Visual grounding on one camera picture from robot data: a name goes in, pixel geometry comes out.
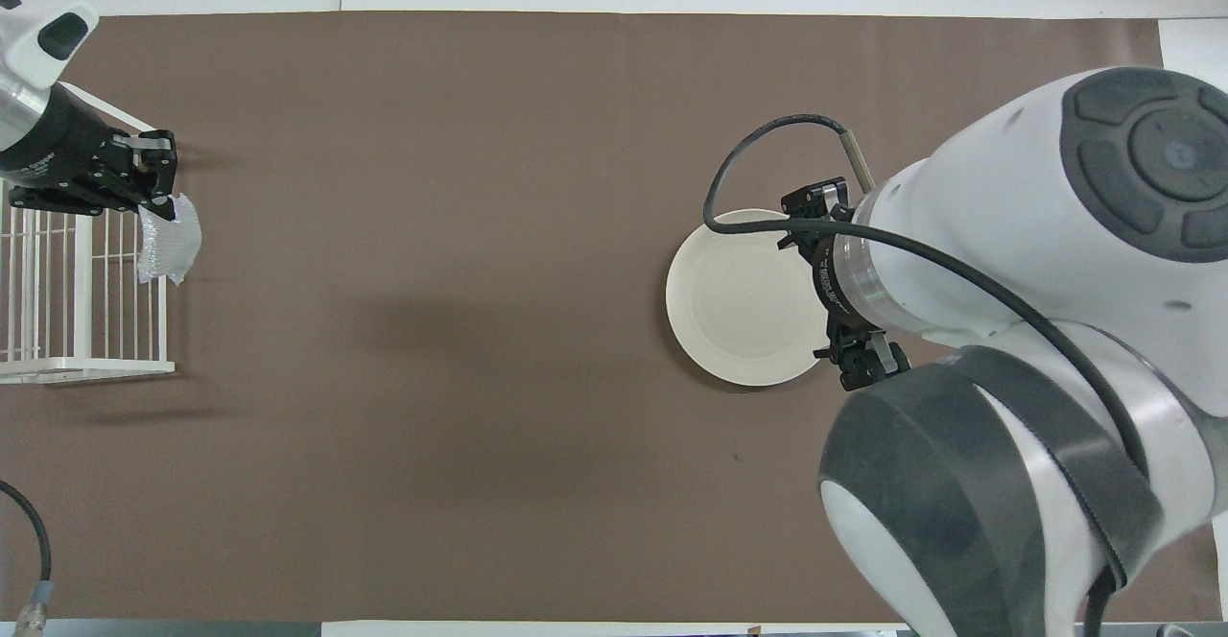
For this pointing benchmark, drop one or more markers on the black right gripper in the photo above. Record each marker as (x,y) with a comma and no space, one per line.
(827,282)

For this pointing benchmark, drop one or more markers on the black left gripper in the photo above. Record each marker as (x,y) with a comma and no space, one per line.
(58,157)

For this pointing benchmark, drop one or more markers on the clear plastic bubble wrap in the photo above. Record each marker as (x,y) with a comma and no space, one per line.
(168,244)

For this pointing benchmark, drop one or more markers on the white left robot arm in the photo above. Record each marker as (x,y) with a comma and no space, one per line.
(29,52)

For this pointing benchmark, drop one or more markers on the cream round plate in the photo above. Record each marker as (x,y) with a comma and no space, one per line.
(739,301)

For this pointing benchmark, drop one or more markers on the brown table mat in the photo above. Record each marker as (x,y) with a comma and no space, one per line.
(480,234)

